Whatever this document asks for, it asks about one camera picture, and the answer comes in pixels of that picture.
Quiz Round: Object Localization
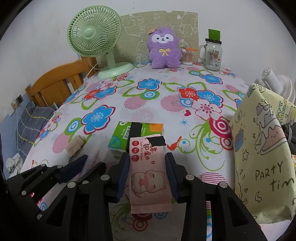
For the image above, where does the green desk fan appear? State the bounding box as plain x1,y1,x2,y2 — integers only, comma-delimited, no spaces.
67,6,133,79

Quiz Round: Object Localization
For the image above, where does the glass jar with green lid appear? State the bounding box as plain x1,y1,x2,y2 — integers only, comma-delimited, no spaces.
199,29,223,71

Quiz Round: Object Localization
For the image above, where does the grey drawstring pouch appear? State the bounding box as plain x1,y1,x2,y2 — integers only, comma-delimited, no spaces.
281,121,296,155

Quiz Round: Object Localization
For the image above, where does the toothpick holder orange lid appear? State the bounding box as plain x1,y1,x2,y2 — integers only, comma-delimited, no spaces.
181,47,198,65

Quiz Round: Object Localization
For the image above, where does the floral tablecloth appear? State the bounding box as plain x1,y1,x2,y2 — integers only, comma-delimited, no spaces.
21,62,292,241

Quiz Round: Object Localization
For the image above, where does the white standing fan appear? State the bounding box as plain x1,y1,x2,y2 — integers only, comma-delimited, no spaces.
254,68,295,103

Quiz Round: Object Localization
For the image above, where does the crumpled white cloth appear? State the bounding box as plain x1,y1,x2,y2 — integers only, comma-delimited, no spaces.
6,153,23,177

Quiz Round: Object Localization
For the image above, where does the grey striped pillow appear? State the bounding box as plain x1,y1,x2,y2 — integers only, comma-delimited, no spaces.
16,101,57,162

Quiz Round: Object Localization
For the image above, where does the green tissue pack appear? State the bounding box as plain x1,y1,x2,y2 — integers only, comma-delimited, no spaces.
108,121,164,158

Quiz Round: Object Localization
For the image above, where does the pink wet wipes pack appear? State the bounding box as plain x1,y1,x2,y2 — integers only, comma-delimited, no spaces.
128,133,172,214

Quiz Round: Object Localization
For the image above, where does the purple plush toy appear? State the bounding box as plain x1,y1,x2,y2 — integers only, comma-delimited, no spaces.
147,27,182,69

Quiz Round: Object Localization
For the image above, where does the wooden chair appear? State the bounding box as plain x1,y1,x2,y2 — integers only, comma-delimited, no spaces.
25,57,97,106

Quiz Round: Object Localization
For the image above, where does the yellow cartoon fabric storage box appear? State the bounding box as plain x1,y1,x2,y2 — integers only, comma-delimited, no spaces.
230,83,295,223

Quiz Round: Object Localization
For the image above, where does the beige cartoon wall board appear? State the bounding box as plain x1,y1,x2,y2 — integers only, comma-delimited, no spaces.
113,11,199,63

